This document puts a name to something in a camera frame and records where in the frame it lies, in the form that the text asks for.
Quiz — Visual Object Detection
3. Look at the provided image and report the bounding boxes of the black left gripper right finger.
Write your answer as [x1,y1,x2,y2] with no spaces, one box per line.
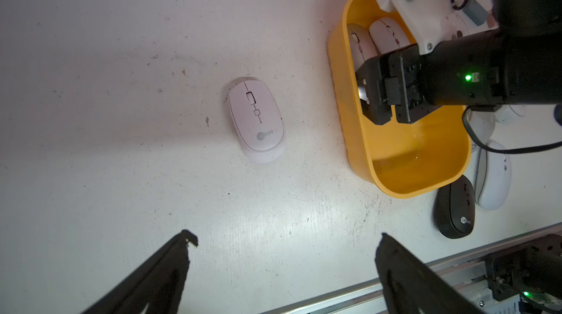
[375,233,481,313]

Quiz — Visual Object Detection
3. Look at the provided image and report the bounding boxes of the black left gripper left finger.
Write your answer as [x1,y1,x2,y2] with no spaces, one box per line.
[85,230,198,313]

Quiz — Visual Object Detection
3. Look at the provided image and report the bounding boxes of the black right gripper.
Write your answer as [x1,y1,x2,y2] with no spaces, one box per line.
[355,45,440,125]

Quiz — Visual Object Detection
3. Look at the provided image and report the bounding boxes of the white grey mouse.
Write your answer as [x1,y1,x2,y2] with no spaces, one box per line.
[347,24,378,72]

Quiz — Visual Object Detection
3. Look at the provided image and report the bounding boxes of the yellow storage tray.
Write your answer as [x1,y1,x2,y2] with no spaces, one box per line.
[327,0,472,198]

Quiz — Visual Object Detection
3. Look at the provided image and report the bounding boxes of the black computer mouse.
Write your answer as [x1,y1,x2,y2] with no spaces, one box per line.
[433,175,476,239]

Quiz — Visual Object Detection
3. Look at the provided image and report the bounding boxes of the white slim mouse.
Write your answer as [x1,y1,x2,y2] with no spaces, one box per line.
[473,144,512,210]

